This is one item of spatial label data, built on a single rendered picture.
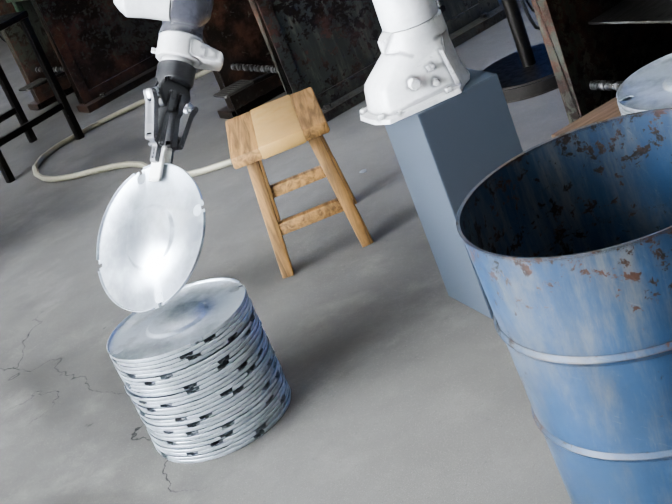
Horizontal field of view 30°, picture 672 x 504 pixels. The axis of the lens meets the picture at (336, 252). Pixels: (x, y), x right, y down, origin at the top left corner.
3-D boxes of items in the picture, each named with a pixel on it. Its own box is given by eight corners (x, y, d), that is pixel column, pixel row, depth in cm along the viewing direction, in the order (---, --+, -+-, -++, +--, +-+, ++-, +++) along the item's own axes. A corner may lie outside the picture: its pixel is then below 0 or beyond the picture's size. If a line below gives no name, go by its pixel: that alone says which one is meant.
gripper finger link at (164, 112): (177, 91, 242) (172, 88, 241) (166, 146, 239) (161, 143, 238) (163, 93, 244) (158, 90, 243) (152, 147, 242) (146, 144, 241)
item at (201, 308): (266, 306, 233) (265, 303, 233) (127, 381, 226) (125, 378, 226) (221, 267, 259) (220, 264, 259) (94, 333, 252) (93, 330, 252)
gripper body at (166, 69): (179, 73, 250) (171, 118, 248) (148, 59, 244) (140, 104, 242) (205, 70, 245) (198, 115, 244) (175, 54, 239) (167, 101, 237)
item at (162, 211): (216, 277, 225) (213, 276, 225) (108, 334, 240) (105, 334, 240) (193, 138, 237) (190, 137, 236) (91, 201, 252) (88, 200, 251)
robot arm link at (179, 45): (149, 33, 245) (145, 59, 244) (195, 25, 237) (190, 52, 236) (194, 55, 254) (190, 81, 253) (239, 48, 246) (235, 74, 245)
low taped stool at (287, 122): (272, 232, 334) (224, 120, 321) (356, 199, 334) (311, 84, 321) (283, 282, 302) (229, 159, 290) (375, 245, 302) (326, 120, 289)
